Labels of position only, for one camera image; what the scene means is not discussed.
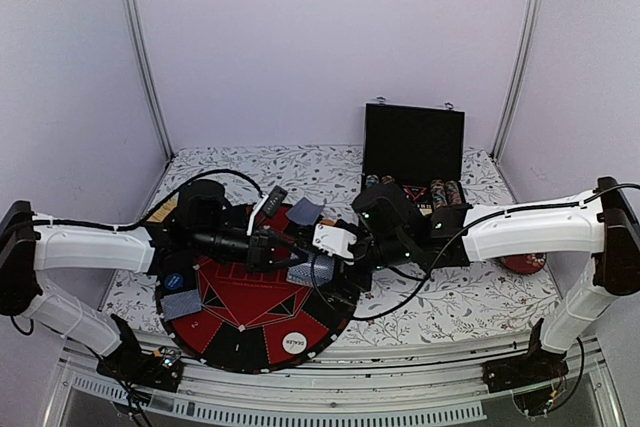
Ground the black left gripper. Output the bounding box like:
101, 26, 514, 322
192, 226, 308, 275

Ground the blue checkered card deck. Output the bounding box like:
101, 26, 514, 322
286, 255, 335, 287

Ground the single blue playing card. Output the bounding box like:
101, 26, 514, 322
286, 197, 324, 226

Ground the white dealer button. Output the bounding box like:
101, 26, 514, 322
282, 332, 308, 355

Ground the blue small blind button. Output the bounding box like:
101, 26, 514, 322
163, 273, 185, 292

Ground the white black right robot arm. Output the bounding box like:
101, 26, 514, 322
312, 177, 639, 383

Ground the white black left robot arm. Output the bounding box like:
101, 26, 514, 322
1, 171, 271, 381

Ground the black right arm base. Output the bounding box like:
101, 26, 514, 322
482, 351, 568, 393

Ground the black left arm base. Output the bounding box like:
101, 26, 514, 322
97, 344, 184, 393

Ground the poker chip row far left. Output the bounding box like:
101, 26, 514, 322
365, 174, 380, 189

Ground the poker chip row far right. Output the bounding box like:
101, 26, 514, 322
444, 180, 465, 207

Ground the black poker chip case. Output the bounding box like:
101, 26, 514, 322
361, 103, 465, 206

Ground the round red black poker mat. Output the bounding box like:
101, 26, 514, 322
155, 203, 360, 374

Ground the red floral round tin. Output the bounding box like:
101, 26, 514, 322
501, 253, 547, 275

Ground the woven bamboo fan mat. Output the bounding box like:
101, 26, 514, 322
147, 198, 177, 223

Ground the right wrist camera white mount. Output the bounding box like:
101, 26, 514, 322
312, 224, 357, 261

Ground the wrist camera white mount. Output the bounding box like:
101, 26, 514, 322
312, 224, 357, 261
246, 186, 288, 236

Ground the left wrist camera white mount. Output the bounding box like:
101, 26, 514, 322
246, 186, 288, 236

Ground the right aluminium corner post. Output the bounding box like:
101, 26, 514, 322
490, 0, 543, 164

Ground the aluminium corner post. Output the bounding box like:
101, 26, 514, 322
122, 0, 175, 162
490, 0, 543, 164

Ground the left aluminium corner post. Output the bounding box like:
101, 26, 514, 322
122, 0, 175, 162

